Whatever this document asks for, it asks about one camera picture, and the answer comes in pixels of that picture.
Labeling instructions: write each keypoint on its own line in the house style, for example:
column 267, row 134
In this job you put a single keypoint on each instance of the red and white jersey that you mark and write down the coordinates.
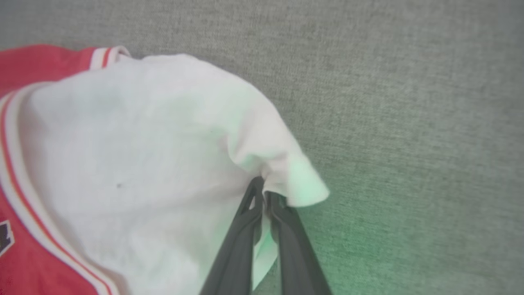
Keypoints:
column 143, row 164

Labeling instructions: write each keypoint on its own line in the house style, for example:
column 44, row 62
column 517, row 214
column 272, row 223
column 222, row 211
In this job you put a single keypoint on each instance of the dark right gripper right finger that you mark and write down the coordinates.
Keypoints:
column 299, row 258

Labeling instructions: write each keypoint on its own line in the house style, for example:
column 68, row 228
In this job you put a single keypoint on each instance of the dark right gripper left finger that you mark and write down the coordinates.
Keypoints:
column 233, row 254

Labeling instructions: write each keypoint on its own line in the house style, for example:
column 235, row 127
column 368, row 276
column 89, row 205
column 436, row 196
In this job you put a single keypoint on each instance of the grey fabric sofa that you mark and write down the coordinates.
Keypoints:
column 409, row 123

